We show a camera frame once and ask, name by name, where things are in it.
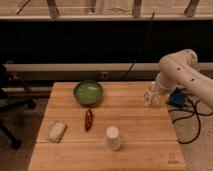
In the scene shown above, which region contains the black office chair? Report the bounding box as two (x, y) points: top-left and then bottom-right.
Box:
(0, 63), (38, 150)

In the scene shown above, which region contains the white wrapped sponge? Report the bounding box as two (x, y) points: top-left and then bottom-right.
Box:
(47, 122), (67, 143)

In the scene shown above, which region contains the red chili pepper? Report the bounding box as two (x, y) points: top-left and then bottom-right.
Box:
(85, 109), (93, 131)

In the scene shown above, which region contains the white paper cup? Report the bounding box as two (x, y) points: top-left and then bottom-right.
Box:
(103, 126), (121, 151)

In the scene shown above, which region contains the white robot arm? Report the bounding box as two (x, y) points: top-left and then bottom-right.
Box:
(144, 49), (213, 109)

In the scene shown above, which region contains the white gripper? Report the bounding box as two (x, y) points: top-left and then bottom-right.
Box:
(144, 81), (167, 107)

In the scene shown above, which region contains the green ceramic bowl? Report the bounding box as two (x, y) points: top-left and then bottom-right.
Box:
(73, 80), (103, 105)

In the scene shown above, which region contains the blue box on floor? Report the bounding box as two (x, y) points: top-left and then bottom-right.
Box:
(168, 92), (186, 108)

